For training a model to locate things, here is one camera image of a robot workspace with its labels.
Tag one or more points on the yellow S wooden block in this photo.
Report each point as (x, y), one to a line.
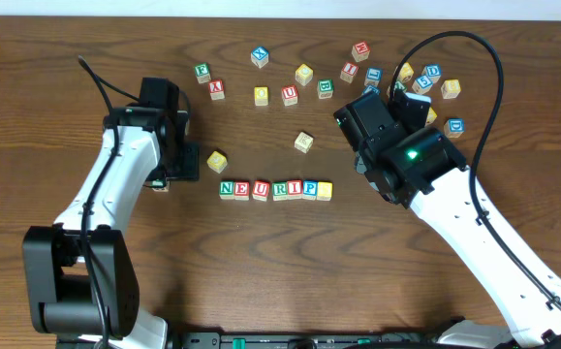
(324, 191)

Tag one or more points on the green R wooden block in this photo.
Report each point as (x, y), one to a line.
(279, 191)

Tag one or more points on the green J wooden block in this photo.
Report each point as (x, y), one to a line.
(160, 186)

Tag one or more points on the yellow picture wooden block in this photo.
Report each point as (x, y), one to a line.
(431, 116)

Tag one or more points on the blue 5 wooden block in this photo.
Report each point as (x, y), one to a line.
(422, 84)

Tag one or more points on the red block far top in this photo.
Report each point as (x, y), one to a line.
(360, 51)

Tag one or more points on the green F wooden block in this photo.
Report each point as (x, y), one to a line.
(202, 73)

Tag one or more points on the yellow monkey picture block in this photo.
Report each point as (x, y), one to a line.
(406, 72)

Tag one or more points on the green N wooden block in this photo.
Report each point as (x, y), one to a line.
(226, 190)

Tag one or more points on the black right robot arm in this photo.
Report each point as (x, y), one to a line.
(425, 173)

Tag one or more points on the red u block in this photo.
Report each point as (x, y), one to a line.
(260, 190)
(289, 95)

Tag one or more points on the yellow block lower left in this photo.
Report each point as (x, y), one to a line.
(217, 162)

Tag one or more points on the green Z wooden block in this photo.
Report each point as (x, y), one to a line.
(397, 86)

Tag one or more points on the blue D block far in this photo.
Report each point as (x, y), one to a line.
(432, 71)

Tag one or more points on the green B wooden block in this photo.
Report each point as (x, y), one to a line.
(325, 88)

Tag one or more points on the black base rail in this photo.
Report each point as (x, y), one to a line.
(293, 341)

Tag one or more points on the yellow O side block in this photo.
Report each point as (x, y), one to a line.
(303, 142)

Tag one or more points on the red Y wooden block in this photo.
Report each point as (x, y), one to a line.
(216, 89)

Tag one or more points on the blue T wooden block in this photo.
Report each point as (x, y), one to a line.
(371, 88)

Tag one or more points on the yellow block centre top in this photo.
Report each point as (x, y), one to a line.
(304, 74)

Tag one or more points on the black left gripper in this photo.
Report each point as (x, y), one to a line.
(183, 162)

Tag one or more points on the red i block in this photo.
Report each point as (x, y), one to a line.
(295, 189)
(348, 72)

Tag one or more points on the blue d block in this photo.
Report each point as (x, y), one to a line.
(454, 128)
(432, 71)

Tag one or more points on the blue X wooden block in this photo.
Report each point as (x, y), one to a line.
(259, 57)

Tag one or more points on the yellow O top block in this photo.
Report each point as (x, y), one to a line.
(261, 96)

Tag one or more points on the yellow 8 wooden block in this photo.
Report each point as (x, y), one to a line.
(450, 88)

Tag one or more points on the blue P wooden block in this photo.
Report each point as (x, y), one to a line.
(309, 190)

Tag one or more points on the blue L wooden block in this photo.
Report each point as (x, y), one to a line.
(373, 76)

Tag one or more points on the red E wooden block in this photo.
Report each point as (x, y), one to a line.
(242, 190)

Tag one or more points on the blue D block near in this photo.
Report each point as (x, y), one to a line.
(454, 128)

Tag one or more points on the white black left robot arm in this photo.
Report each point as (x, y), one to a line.
(81, 283)

